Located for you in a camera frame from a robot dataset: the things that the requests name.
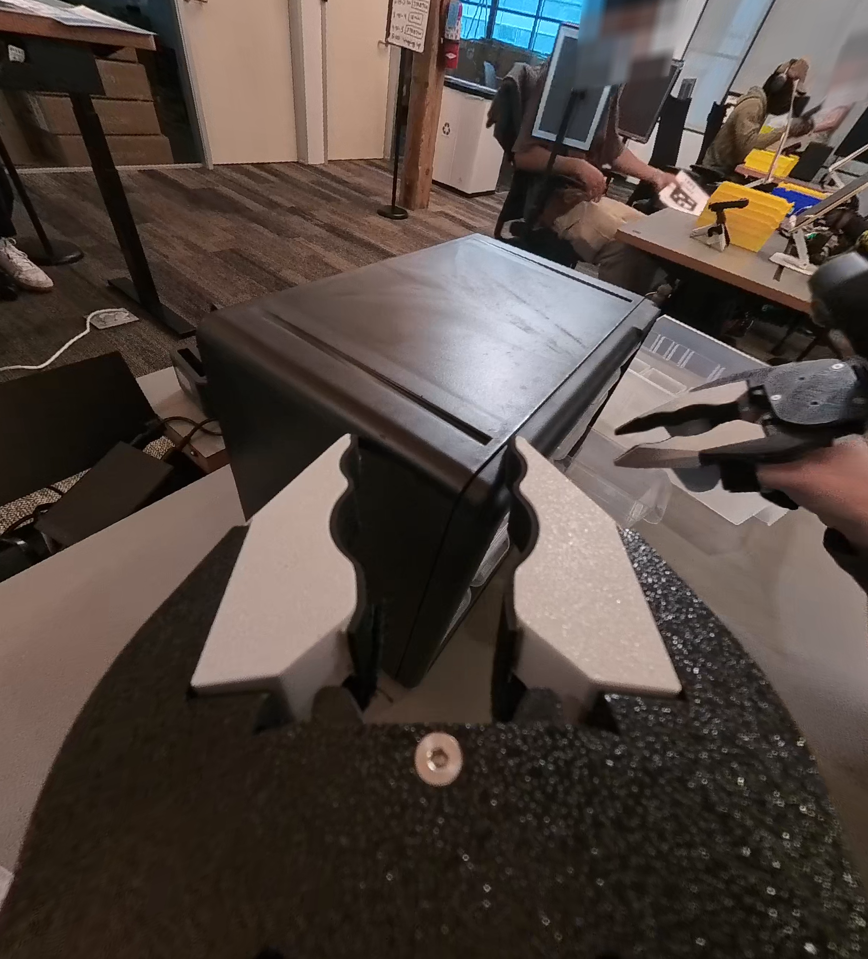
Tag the black monitor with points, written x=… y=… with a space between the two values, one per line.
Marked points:
x=644 y=112

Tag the white power strip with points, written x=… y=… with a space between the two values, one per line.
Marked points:
x=113 y=318

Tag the person's right hand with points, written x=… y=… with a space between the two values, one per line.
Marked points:
x=846 y=487

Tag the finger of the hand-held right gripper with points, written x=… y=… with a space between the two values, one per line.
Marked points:
x=674 y=453
x=696 y=412

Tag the printed tag card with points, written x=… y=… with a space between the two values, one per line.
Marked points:
x=685 y=195

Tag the red fire extinguisher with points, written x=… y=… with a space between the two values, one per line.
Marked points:
x=453 y=37

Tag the yellow storage bin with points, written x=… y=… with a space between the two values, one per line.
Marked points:
x=756 y=217
x=771 y=165

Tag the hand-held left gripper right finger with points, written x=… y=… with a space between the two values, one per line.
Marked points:
x=591 y=599

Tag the black desk wooden top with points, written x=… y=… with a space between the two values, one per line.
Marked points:
x=112 y=172

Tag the white framed monitor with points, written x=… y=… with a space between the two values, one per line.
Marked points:
x=561 y=105

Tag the large clear plastic bin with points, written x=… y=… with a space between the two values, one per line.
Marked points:
x=606 y=479

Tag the black flat box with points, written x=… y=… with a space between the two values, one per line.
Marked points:
x=112 y=487

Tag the whiteboard sign on stand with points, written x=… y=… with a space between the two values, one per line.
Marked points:
x=406 y=26

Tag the wooden post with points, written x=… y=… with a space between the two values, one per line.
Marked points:
x=426 y=135

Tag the black flat panel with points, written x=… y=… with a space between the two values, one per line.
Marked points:
x=44 y=434

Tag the black drawer cabinet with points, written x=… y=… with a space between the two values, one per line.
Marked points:
x=441 y=337

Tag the grey table wooden edge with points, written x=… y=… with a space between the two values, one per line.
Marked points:
x=704 y=258

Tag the blue storage bin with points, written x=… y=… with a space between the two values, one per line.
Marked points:
x=801 y=193

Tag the white recycling bin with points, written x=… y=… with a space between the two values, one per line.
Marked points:
x=468 y=142

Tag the stack of cardboard boxes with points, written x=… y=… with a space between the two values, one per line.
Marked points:
x=127 y=112

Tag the blue-lit window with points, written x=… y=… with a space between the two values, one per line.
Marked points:
x=524 y=19

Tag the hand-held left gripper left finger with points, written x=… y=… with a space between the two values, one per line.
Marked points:
x=284 y=584

